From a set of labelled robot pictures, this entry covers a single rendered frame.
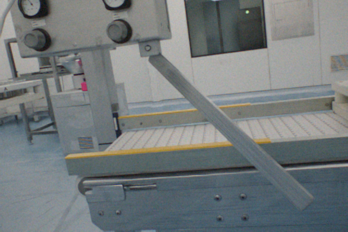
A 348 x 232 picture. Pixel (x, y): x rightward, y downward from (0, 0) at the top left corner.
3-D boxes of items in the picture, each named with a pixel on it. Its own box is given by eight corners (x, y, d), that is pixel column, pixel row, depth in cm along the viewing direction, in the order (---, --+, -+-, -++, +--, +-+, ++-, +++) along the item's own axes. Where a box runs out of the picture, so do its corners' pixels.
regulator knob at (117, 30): (104, 45, 38) (98, 12, 37) (111, 45, 41) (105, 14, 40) (128, 42, 38) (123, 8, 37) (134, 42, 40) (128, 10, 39)
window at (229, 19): (191, 57, 543) (182, -6, 522) (191, 57, 544) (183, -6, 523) (267, 48, 507) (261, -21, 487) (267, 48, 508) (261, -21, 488)
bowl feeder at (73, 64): (59, 92, 316) (52, 58, 310) (77, 87, 350) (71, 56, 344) (99, 88, 304) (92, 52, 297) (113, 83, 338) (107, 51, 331)
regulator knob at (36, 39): (22, 53, 40) (14, 20, 40) (32, 52, 43) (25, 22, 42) (43, 50, 40) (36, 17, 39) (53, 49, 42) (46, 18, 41)
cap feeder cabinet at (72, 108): (62, 163, 315) (48, 95, 302) (89, 145, 369) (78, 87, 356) (115, 161, 299) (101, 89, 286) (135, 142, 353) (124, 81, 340)
